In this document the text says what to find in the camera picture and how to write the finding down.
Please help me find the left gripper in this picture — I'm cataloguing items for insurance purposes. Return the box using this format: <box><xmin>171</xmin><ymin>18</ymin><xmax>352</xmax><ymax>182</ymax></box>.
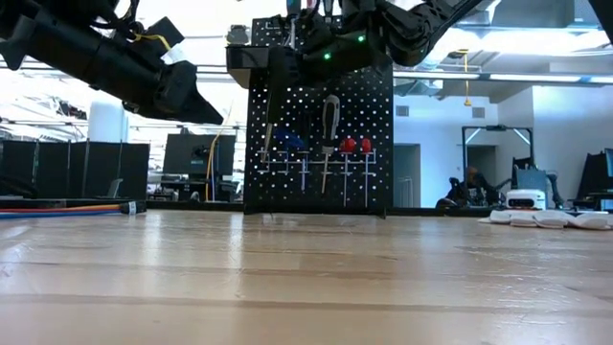
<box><xmin>90</xmin><ymin>37</ymin><xmax>225</xmax><ymax>126</ymax></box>

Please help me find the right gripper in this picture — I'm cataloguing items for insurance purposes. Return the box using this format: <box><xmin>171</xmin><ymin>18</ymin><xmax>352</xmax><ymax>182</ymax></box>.
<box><xmin>267</xmin><ymin>9</ymin><xmax>392</xmax><ymax>90</ymax></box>

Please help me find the large blue-handled screwdriver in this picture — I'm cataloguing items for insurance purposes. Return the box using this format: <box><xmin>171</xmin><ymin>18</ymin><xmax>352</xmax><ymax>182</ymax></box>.
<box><xmin>285</xmin><ymin>0</ymin><xmax>301</xmax><ymax>49</ymax></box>

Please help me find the blue T-handle hex key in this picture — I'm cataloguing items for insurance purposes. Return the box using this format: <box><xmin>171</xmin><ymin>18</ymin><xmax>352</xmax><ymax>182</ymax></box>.
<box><xmin>273</xmin><ymin>126</ymin><xmax>307</xmax><ymax>152</ymax></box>

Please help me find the red-handled wiha tool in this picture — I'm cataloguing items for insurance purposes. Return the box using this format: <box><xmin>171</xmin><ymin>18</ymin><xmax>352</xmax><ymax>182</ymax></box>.
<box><xmin>359</xmin><ymin>137</ymin><xmax>375</xmax><ymax>208</ymax></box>
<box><xmin>339</xmin><ymin>137</ymin><xmax>358</xmax><ymax>208</ymax></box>

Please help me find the black plastic pegboard bin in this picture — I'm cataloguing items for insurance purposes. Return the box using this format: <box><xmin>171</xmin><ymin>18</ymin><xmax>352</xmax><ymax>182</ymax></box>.
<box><xmin>225</xmin><ymin>45</ymin><xmax>269</xmax><ymax>90</ymax></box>

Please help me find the white column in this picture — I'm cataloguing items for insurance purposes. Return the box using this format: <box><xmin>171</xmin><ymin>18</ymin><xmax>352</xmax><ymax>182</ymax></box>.
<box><xmin>87</xmin><ymin>98</ymin><xmax>129</xmax><ymax>145</ymax></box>

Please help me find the black metal pegboard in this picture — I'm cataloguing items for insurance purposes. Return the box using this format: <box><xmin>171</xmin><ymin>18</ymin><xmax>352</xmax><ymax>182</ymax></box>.
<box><xmin>242</xmin><ymin>16</ymin><xmax>395</xmax><ymax>218</ymax></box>

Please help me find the grey door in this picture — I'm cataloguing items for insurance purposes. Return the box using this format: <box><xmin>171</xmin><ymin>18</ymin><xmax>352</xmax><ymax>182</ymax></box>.
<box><xmin>393</xmin><ymin>143</ymin><xmax>422</xmax><ymax>209</ymax></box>

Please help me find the person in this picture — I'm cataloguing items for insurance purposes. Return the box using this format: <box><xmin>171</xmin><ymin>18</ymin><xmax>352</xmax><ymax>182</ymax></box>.
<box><xmin>448</xmin><ymin>165</ymin><xmax>509</xmax><ymax>208</ymax></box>

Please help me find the blue box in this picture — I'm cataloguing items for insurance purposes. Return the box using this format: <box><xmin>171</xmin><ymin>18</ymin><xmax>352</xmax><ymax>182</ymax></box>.
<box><xmin>514</xmin><ymin>165</ymin><xmax>548</xmax><ymax>192</ymax></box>

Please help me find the white box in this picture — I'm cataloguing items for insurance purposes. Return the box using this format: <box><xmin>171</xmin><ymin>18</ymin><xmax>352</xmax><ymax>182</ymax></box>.
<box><xmin>506</xmin><ymin>189</ymin><xmax>547</xmax><ymax>211</ymax></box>

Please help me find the white work glove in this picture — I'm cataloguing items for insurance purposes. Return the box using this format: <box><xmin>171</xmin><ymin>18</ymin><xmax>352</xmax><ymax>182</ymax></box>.
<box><xmin>478</xmin><ymin>208</ymin><xmax>613</xmax><ymax>231</ymax></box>

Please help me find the yellow hanging cable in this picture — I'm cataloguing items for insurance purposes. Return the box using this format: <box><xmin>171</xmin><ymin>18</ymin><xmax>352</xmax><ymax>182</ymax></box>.
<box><xmin>204</xmin><ymin>107</ymin><xmax>235</xmax><ymax>203</ymax></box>

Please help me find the silver wire hook rack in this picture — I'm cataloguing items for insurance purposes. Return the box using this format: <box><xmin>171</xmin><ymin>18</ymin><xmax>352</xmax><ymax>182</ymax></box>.
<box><xmin>257</xmin><ymin>146</ymin><xmax>377</xmax><ymax>189</ymax></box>

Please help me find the coloured wire harness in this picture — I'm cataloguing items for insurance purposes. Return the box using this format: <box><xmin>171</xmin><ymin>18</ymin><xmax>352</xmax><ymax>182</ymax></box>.
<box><xmin>0</xmin><ymin>200</ymin><xmax>148</xmax><ymax>220</ymax></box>

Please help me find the yellow ceiling pendant cord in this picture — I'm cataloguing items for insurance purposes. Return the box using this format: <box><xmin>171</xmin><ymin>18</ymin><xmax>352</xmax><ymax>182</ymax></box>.
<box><xmin>452</xmin><ymin>47</ymin><xmax>473</xmax><ymax>107</ymax></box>

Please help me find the black metal gantry frame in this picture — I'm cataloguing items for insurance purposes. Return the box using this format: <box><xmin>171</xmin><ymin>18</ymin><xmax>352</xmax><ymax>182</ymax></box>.
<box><xmin>462</xmin><ymin>125</ymin><xmax>535</xmax><ymax>193</ymax></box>

